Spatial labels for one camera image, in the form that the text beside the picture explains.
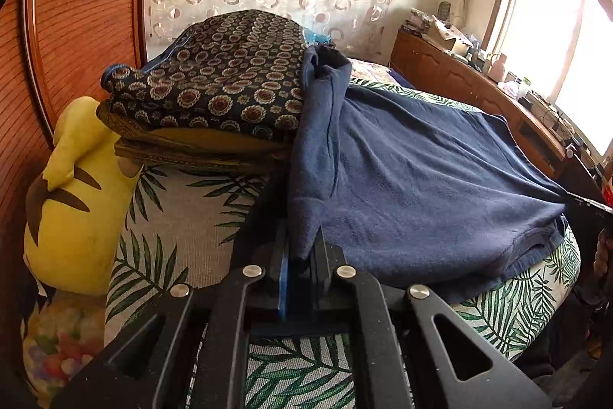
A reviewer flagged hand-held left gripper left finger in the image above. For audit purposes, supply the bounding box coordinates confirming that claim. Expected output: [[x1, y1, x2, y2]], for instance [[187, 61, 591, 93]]
[[50, 176, 290, 409]]

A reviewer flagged leaf print blanket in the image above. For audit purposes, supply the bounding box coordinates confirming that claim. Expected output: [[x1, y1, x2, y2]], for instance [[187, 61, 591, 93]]
[[103, 80, 582, 409]]

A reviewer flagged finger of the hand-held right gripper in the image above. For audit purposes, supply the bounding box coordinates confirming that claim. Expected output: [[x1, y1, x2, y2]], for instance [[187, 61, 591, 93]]
[[565, 192, 613, 218]]

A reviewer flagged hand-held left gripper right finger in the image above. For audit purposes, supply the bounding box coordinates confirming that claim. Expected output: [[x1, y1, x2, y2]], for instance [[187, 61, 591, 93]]
[[288, 227, 551, 409]]

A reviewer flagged floral bed sheet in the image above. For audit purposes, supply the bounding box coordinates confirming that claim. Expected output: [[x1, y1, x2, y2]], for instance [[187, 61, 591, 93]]
[[347, 57, 398, 86]]

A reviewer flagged navy blue printed T-shirt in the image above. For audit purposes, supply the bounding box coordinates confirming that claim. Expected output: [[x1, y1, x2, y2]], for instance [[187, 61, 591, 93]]
[[287, 45, 570, 302]]

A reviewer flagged cardboard box with blue bags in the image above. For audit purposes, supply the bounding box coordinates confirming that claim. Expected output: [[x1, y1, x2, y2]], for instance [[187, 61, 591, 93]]
[[304, 30, 336, 48]]

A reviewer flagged pink bottle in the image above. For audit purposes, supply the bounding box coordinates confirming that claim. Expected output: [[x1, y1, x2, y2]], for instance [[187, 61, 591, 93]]
[[488, 53, 507, 81]]

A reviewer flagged person's right hand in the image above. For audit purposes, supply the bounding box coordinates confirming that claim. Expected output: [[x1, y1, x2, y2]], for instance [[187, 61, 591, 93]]
[[593, 229, 613, 295]]

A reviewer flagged dark patterned pillow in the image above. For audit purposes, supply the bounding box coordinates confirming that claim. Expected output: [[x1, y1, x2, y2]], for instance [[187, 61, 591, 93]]
[[102, 9, 307, 140]]

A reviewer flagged yellow plush toy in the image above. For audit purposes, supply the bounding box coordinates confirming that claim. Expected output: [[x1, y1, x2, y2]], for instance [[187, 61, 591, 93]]
[[23, 97, 144, 297]]

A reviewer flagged stack of folded cloths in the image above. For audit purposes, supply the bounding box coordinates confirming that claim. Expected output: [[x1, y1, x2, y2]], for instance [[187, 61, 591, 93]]
[[406, 9, 432, 33]]

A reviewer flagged wooden slatted wardrobe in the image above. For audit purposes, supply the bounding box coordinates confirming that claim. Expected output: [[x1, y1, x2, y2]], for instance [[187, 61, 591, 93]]
[[0, 0, 149, 247]]

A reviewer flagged open cardboard box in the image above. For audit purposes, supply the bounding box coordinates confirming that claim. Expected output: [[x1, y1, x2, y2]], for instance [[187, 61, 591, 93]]
[[424, 18, 467, 53]]

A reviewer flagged colourful floral pillow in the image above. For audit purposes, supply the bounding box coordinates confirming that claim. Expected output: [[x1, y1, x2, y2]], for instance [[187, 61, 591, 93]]
[[20, 291, 107, 407]]

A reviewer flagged wood-framed window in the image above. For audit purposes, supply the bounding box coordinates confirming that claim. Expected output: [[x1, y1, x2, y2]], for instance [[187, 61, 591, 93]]
[[481, 0, 613, 161]]

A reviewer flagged wooden counter cabinet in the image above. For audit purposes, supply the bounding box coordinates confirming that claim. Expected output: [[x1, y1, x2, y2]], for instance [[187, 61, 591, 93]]
[[390, 28, 604, 199]]

